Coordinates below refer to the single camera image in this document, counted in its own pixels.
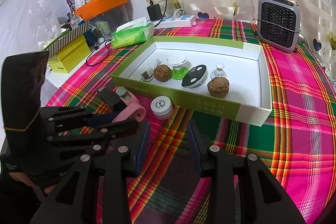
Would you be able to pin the striped gift box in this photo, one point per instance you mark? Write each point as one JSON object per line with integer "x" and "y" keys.
{"x": 65, "y": 38}

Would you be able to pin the yellow box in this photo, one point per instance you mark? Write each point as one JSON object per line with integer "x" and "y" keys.
{"x": 70, "y": 56}

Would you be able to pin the plaid tablecloth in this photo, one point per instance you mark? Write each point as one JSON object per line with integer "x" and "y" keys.
{"x": 297, "y": 144}

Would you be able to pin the green white suction knob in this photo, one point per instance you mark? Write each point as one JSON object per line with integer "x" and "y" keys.
{"x": 177, "y": 62}

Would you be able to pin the grey mini heater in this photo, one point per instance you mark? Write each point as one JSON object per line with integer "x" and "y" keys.
{"x": 278, "y": 23}

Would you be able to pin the white round jar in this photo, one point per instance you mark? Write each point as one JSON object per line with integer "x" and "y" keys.
{"x": 162, "y": 107}

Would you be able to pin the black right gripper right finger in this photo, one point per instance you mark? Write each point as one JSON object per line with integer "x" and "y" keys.
{"x": 262, "y": 198}

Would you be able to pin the white power strip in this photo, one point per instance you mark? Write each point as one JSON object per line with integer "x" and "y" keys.
{"x": 183, "y": 21}

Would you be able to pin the black rectangular box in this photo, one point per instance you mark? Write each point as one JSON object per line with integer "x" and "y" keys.
{"x": 110, "y": 98}

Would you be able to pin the small white knob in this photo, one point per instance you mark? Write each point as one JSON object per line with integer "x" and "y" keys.
{"x": 219, "y": 71}

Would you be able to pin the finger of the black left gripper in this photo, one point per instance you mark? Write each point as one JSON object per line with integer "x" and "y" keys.
{"x": 100, "y": 135}
{"x": 77, "y": 117}

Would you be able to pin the green white cardboard tray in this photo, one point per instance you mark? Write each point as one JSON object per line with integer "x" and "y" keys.
{"x": 249, "y": 99}

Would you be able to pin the left hand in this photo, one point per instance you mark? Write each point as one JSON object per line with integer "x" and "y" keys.
{"x": 22, "y": 177}

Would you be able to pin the pink tape dispenser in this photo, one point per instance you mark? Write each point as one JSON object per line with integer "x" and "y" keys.
{"x": 133, "y": 107}

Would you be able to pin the black charger adapter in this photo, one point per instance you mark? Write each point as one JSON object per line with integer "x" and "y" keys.
{"x": 154, "y": 11}

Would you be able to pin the green tissue pack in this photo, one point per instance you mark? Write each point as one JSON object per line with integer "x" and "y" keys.
{"x": 131, "y": 33}

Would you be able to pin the walnut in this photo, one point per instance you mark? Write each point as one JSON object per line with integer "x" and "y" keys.
{"x": 162, "y": 73}
{"x": 218, "y": 87}

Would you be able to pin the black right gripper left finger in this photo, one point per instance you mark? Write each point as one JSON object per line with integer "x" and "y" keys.
{"x": 74, "y": 200}

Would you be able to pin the orange lid storage bin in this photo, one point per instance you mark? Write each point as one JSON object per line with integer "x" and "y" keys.
{"x": 105, "y": 15}

